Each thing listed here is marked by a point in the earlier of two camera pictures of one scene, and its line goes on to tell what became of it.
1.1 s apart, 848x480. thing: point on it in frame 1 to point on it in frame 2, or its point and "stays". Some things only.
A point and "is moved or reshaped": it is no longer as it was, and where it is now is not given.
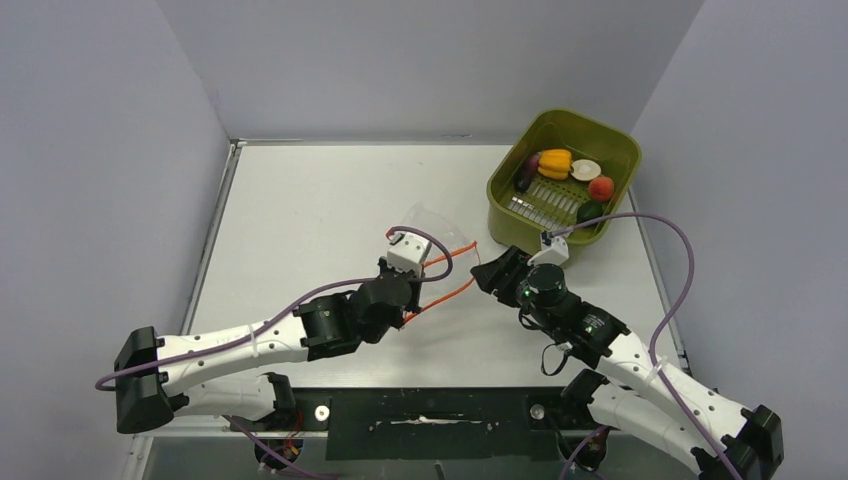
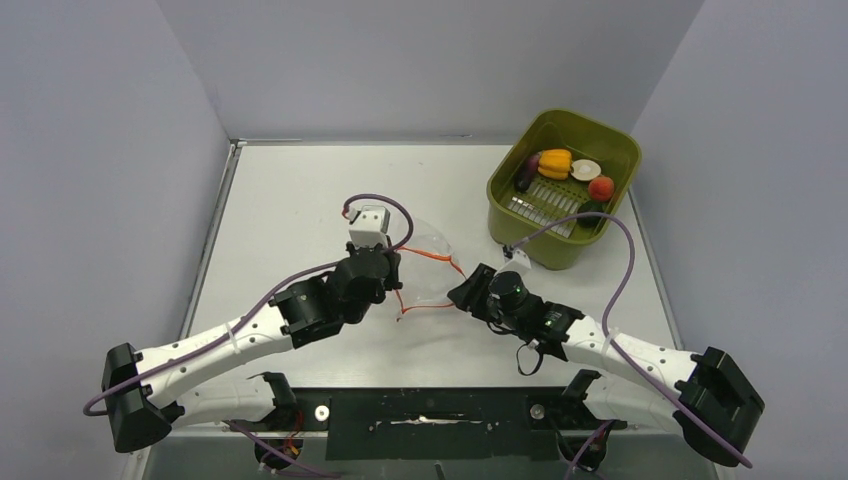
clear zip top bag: [454, 261] is moved or reshaped
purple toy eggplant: [523, 179] stays
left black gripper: [413, 305] to [392, 281]
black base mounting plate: [425, 423] stays
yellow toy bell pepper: [554, 163] stays
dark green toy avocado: [589, 211] stays
